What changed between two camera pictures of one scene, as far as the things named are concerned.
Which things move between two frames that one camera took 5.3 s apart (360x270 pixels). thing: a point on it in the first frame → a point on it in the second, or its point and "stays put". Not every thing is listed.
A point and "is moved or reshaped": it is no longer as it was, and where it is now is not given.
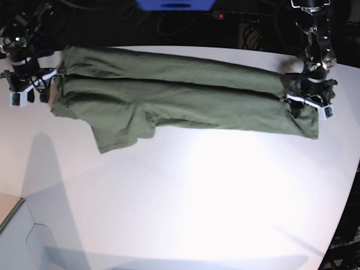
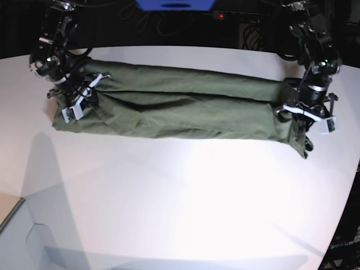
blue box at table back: (175, 5) stays put
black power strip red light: (241, 17) stays put
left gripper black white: (22, 85) → (72, 100)
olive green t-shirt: (129, 95) is moved or reshaped
